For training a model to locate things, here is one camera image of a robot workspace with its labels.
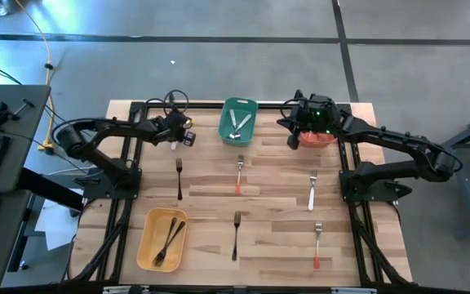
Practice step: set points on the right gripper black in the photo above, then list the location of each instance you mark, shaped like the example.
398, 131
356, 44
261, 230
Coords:
316, 112

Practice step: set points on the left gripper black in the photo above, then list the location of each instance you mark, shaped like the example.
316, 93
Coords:
174, 124

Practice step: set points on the black fork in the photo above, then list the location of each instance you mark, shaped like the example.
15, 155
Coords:
181, 226
172, 224
179, 188
235, 249

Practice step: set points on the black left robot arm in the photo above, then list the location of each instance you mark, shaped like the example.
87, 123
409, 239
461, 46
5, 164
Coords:
112, 126

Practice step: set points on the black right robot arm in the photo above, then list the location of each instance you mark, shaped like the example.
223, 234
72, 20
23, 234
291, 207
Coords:
398, 141

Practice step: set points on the black table clamp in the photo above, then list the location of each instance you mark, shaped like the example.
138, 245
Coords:
171, 98
298, 94

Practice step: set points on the green plastic bin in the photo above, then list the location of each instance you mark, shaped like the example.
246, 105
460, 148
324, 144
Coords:
249, 132

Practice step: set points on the yellow plastic bin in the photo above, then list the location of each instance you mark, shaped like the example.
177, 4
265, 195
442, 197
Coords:
149, 228

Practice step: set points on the black desk crossbar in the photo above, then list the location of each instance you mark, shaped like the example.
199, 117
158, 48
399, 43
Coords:
51, 190

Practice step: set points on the white paper sheet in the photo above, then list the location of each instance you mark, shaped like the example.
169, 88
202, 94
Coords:
55, 224

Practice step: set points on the grey desk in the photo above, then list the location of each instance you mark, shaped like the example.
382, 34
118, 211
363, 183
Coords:
14, 122

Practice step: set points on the black clamp tool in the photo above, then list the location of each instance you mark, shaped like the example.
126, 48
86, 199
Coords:
0, 116

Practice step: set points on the grey-blue side table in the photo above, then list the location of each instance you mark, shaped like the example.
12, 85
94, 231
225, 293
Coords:
469, 212

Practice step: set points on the black aluminium table frame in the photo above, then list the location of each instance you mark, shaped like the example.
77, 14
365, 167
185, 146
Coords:
202, 105

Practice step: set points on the silver bracket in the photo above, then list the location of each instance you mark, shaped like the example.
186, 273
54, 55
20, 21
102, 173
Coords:
353, 290
125, 290

